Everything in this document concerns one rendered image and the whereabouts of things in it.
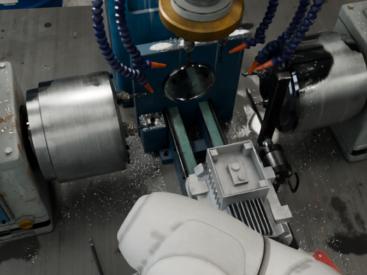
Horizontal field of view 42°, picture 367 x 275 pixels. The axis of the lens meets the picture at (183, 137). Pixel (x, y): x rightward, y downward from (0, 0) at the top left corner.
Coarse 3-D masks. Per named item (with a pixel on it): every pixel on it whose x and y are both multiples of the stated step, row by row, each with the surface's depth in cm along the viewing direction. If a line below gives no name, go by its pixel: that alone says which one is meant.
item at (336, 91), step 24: (312, 48) 116; (336, 48) 116; (264, 72) 124; (312, 72) 113; (336, 72) 114; (360, 72) 117; (264, 96) 131; (288, 96) 117; (312, 96) 114; (336, 96) 115; (360, 96) 119; (288, 120) 120; (312, 120) 118; (336, 120) 121
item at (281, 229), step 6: (258, 156) 108; (198, 168) 105; (204, 168) 105; (198, 174) 104; (204, 174) 105; (276, 228) 97; (282, 228) 96; (276, 234) 97; (282, 234) 97; (288, 234) 98
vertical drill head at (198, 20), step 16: (160, 0) 99; (176, 0) 96; (192, 0) 94; (208, 0) 93; (224, 0) 96; (240, 0) 100; (160, 16) 99; (176, 16) 96; (192, 16) 95; (208, 16) 94; (224, 16) 96; (240, 16) 97; (176, 32) 96; (192, 32) 95; (208, 32) 94; (224, 32) 96; (192, 48) 101
